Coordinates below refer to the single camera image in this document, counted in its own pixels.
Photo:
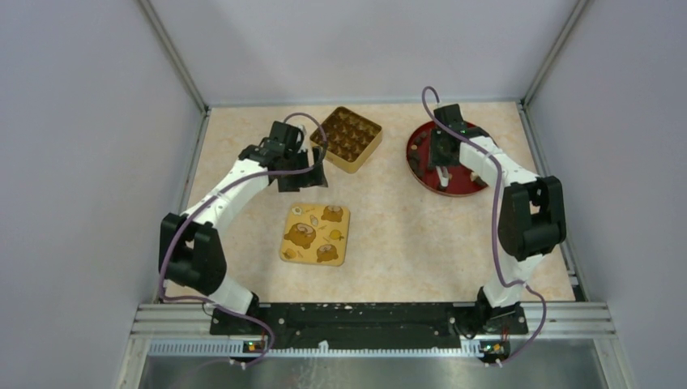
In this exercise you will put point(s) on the grey aluminium rail frame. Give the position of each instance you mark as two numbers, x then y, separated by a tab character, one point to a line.
568	345

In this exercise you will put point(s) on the silver metal tongs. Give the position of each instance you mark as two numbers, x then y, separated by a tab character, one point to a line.
443	177

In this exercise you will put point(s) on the gold chocolate tin box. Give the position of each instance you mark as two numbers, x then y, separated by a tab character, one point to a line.
351	139

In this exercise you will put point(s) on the yellow bear tin lid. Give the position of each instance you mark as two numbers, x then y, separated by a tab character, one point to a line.
316	234

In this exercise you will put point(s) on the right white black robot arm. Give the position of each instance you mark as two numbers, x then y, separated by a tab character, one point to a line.
528	213

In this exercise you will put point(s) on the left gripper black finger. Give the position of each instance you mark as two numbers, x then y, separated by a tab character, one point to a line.
289	183
316	176

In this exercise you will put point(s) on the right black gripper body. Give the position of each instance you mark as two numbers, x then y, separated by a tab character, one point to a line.
437	156

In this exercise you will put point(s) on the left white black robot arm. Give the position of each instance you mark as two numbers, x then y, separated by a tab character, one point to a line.
191	252

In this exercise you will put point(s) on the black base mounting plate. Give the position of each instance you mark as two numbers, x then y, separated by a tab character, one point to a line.
371	326

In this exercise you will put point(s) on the red round plate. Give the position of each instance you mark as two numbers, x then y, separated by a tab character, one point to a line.
462	182

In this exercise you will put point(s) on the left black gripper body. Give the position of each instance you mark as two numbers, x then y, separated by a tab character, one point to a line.
297	159

